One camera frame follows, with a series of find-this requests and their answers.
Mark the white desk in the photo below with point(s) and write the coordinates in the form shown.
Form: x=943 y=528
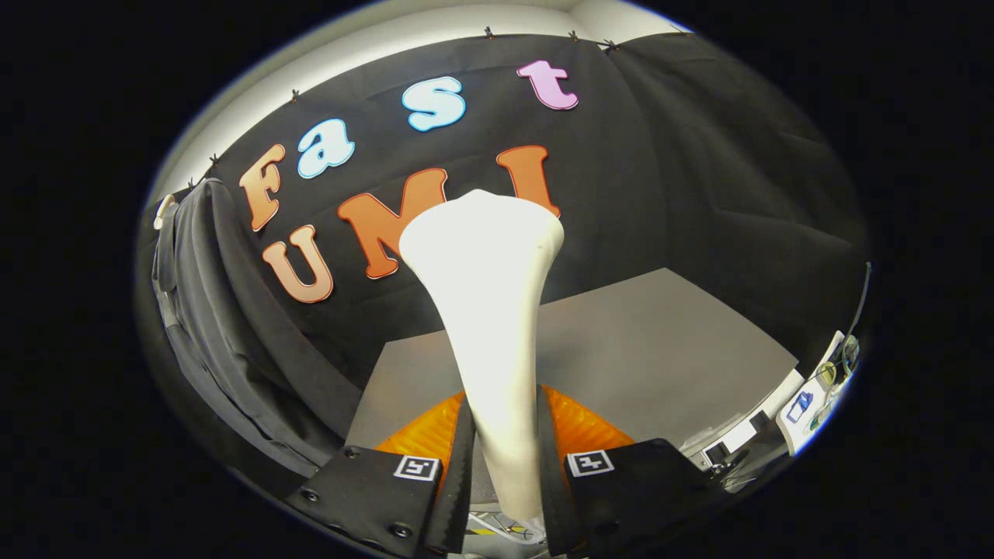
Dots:
x=808 y=431

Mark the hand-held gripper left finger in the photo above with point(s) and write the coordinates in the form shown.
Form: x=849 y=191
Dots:
x=460 y=481

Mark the small blue object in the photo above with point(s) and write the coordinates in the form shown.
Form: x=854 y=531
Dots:
x=800 y=406

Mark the white mannequin torso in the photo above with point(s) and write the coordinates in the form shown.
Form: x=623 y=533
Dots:
x=165 y=211

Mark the olive green round object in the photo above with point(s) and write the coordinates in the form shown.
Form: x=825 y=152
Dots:
x=825 y=375

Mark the white garment steamer head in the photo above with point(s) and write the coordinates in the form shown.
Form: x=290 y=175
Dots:
x=485 y=310

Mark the black backdrop cloth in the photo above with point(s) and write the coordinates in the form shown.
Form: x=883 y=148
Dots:
x=683 y=171

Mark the grey button shirt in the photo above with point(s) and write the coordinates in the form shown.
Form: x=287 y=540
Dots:
x=225 y=334

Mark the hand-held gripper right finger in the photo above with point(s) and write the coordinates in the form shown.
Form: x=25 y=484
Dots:
x=553 y=489

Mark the grey metal cabinet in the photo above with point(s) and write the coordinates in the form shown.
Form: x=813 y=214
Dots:
x=644 y=357

